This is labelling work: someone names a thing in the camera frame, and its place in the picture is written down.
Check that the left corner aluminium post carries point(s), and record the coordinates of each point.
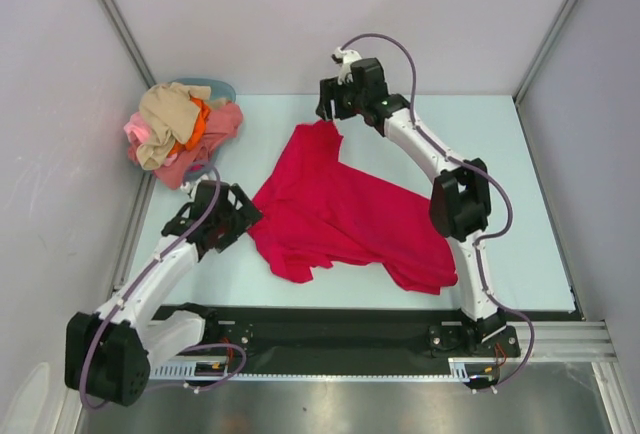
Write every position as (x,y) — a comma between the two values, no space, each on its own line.
(131,47)

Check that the blue plastic laundry basket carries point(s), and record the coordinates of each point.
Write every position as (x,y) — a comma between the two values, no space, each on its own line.
(219,90)

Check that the salmon pink t-shirt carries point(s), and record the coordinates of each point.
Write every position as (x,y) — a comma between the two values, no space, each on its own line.
(223,124)

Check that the aluminium extrusion rail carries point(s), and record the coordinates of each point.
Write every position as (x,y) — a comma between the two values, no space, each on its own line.
(572,342)

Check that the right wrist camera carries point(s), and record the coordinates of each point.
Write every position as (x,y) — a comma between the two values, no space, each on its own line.
(345,58)

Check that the magenta red t-shirt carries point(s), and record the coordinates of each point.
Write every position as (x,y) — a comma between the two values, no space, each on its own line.
(317,211)

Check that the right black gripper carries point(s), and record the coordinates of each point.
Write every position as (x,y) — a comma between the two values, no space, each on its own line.
(331,91)

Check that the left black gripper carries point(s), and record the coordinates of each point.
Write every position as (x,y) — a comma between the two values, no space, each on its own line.
(245,217)

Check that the orange t-shirt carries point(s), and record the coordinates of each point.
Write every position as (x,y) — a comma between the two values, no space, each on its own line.
(197,133)

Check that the corner aluminium post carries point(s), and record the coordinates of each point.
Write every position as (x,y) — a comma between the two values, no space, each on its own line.
(131,47)
(545,49)

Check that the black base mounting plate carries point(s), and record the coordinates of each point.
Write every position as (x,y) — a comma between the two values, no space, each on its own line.
(260,331)

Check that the white slotted cable duct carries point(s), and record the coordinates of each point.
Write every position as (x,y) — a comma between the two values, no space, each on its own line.
(209,369)

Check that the right corner aluminium post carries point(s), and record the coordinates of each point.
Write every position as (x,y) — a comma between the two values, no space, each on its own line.
(545,49)

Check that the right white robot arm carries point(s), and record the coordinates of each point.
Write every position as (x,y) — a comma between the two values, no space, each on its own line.
(460,199)

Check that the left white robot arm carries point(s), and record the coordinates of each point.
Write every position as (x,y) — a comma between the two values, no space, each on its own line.
(111,353)

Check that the beige t-shirt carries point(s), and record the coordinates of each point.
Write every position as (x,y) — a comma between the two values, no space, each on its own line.
(171,115)

